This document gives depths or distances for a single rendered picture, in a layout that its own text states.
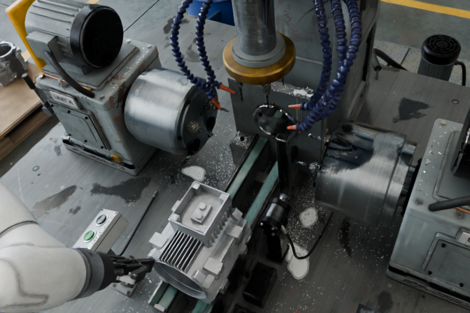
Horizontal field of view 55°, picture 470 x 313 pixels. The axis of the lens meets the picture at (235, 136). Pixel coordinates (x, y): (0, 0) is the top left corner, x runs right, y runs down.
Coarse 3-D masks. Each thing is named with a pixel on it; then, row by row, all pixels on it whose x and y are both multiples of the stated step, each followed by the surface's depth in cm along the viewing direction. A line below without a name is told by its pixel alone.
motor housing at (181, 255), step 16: (240, 224) 113; (176, 240) 108; (192, 240) 107; (224, 240) 110; (160, 256) 105; (176, 256) 104; (192, 256) 105; (208, 256) 107; (224, 256) 107; (160, 272) 115; (176, 272) 118; (192, 272) 104; (224, 272) 109; (176, 288) 116; (192, 288) 116; (208, 288) 104
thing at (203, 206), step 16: (192, 192) 113; (208, 192) 113; (224, 192) 109; (176, 208) 108; (192, 208) 111; (208, 208) 109; (224, 208) 108; (176, 224) 106; (192, 224) 108; (208, 224) 107; (224, 224) 111; (208, 240) 105
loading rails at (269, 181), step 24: (264, 144) 147; (240, 168) 142; (264, 168) 154; (240, 192) 139; (264, 192) 135; (240, 264) 123; (168, 288) 119; (168, 312) 117; (192, 312) 114; (216, 312) 116
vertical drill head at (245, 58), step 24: (240, 0) 97; (264, 0) 97; (240, 24) 103; (264, 24) 101; (240, 48) 110; (264, 48) 106; (288, 48) 111; (240, 72) 108; (264, 72) 107; (288, 72) 110
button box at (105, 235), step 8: (112, 216) 117; (120, 216) 118; (96, 224) 117; (104, 224) 116; (112, 224) 116; (120, 224) 118; (96, 232) 115; (104, 232) 114; (112, 232) 116; (120, 232) 118; (80, 240) 115; (88, 240) 113; (96, 240) 112; (104, 240) 114; (112, 240) 116; (88, 248) 112; (96, 248) 112; (104, 248) 114
